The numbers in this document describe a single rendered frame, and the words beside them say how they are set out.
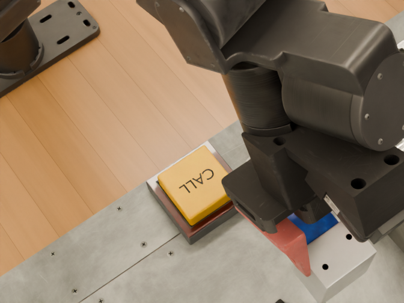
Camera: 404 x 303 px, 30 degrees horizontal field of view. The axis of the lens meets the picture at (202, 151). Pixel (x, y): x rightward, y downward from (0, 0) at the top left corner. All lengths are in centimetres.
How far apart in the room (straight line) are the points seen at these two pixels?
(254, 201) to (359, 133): 13
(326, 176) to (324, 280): 15
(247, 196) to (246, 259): 24
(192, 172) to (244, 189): 23
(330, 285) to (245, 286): 18
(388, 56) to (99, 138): 48
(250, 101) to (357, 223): 10
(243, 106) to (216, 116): 35
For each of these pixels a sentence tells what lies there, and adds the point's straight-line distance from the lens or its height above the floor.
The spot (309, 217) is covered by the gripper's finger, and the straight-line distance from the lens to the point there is 53.
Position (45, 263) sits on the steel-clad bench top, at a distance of 79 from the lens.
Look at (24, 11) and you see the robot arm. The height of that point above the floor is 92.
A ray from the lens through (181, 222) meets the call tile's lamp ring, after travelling 76.
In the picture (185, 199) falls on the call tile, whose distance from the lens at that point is 75.
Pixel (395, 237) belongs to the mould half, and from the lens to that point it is 77.
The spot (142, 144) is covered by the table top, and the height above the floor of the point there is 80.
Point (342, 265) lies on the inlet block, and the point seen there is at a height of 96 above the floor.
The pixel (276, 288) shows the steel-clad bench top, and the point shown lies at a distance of 75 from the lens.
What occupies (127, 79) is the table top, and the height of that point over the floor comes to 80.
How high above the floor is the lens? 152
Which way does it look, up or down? 63 degrees down
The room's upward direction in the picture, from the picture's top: 10 degrees counter-clockwise
